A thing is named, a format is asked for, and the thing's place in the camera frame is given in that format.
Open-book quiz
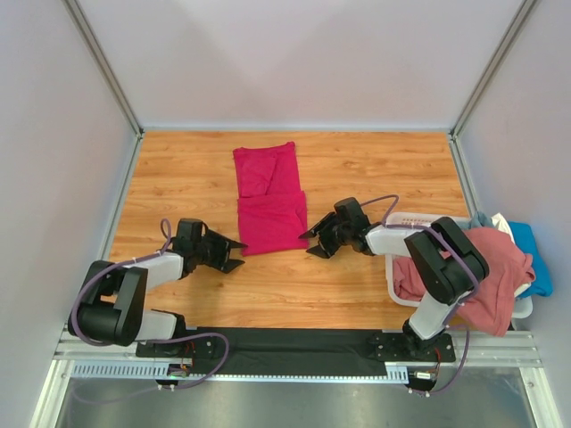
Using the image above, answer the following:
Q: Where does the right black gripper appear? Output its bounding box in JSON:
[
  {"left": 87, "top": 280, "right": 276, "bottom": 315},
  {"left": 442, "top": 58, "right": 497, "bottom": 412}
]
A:
[{"left": 299, "top": 213, "right": 352, "bottom": 259}]

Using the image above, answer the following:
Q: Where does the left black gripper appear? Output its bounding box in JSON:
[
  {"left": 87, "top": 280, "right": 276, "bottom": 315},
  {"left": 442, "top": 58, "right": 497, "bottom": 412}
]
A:
[{"left": 193, "top": 230, "right": 244, "bottom": 275}]

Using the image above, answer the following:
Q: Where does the magenta t shirt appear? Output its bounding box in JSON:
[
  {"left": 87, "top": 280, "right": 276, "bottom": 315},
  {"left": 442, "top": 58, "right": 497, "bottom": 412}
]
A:
[{"left": 233, "top": 142, "right": 309, "bottom": 256}]

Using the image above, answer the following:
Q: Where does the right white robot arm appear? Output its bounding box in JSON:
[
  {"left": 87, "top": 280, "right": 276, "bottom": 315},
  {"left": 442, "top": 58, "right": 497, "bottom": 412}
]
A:
[{"left": 300, "top": 197, "right": 490, "bottom": 360}]

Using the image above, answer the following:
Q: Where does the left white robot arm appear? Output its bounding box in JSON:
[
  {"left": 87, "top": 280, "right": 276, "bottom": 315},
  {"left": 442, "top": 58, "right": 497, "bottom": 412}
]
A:
[{"left": 68, "top": 218, "right": 247, "bottom": 358}]

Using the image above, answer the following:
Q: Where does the black base mat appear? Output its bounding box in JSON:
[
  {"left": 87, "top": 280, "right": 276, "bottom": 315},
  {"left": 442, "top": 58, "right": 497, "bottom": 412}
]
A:
[{"left": 197, "top": 327, "right": 386, "bottom": 375}]

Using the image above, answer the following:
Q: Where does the cream white t shirt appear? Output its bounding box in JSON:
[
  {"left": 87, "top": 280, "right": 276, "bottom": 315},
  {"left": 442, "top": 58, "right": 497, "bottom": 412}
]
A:
[{"left": 491, "top": 213, "right": 515, "bottom": 242}]

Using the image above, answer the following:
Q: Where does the dusty pink t shirt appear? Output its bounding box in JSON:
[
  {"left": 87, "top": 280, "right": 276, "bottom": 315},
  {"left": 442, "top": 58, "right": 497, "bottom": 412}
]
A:
[{"left": 401, "top": 227, "right": 535, "bottom": 337}]

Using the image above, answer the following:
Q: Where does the white laundry basket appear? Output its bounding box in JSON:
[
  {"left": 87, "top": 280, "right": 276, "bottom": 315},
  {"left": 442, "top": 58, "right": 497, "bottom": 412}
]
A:
[{"left": 385, "top": 212, "right": 533, "bottom": 319}]

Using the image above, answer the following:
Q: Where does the white slotted cable duct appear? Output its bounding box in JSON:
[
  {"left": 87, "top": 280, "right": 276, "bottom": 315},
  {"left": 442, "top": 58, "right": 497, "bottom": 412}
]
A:
[{"left": 69, "top": 360, "right": 409, "bottom": 384}]

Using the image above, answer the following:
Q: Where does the aluminium frame rail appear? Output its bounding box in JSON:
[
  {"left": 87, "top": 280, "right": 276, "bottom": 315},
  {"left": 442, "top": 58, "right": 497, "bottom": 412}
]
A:
[{"left": 53, "top": 329, "right": 543, "bottom": 367}]

